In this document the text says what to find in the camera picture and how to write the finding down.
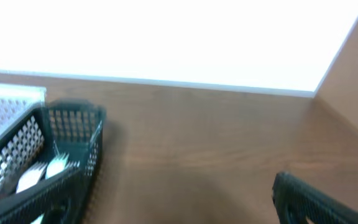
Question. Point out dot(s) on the clear plastic basket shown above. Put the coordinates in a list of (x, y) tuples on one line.
[(15, 100)]

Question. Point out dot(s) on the white plastic fork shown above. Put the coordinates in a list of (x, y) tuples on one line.
[(31, 176), (56, 165)]

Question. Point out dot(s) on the black plastic basket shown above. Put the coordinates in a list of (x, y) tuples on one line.
[(45, 131)]

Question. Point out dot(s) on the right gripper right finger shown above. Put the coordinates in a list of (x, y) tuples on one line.
[(296, 201)]

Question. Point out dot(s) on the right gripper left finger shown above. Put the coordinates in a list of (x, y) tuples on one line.
[(59, 198)]

